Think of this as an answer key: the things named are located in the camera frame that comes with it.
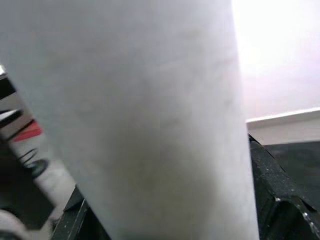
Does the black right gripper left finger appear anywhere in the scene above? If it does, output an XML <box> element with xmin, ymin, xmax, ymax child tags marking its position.
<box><xmin>51</xmin><ymin>184</ymin><xmax>113</xmax><ymax>240</ymax></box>

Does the red stool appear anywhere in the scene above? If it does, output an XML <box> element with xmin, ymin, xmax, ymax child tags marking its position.
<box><xmin>13</xmin><ymin>119</ymin><xmax>44</xmax><ymax>142</ymax></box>

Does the white plastic table leg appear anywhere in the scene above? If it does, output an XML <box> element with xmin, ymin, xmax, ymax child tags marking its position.
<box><xmin>0</xmin><ymin>0</ymin><xmax>261</xmax><ymax>240</ymax></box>

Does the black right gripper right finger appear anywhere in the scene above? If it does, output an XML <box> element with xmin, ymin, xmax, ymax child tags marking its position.
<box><xmin>247</xmin><ymin>132</ymin><xmax>320</xmax><ymax>240</ymax></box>

